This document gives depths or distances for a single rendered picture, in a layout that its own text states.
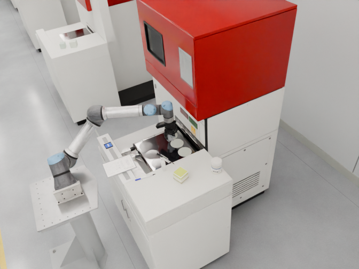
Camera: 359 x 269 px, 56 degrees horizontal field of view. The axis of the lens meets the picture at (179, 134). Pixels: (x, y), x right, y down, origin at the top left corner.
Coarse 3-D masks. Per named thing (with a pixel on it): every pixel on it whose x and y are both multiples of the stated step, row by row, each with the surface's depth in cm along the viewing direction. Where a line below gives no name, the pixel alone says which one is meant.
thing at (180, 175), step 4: (180, 168) 218; (176, 172) 216; (180, 172) 216; (184, 172) 215; (176, 176) 215; (180, 176) 213; (184, 176) 215; (188, 176) 219; (176, 180) 218; (180, 180) 215; (184, 180) 217
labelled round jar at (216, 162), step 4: (212, 160) 218; (216, 160) 218; (220, 160) 218; (212, 164) 217; (216, 164) 215; (220, 164) 216; (212, 168) 219; (216, 168) 217; (220, 168) 218; (212, 172) 222; (216, 172) 220; (220, 172) 221
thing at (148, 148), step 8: (160, 136) 264; (136, 144) 258; (144, 144) 258; (152, 144) 257; (160, 144) 257; (168, 144) 256; (184, 144) 255; (144, 152) 251; (152, 152) 251; (160, 152) 250; (168, 152) 250; (176, 152) 249; (192, 152) 248; (152, 160) 244; (160, 160) 244; (176, 160) 243; (152, 168) 238
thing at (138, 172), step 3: (129, 153) 254; (135, 159) 249; (135, 162) 247; (138, 165) 244; (135, 168) 242; (138, 168) 242; (141, 168) 242; (132, 171) 240; (135, 171) 240; (138, 171) 240; (141, 171) 239; (135, 174) 238; (138, 174) 238; (141, 174) 238; (144, 174) 237; (138, 177) 235
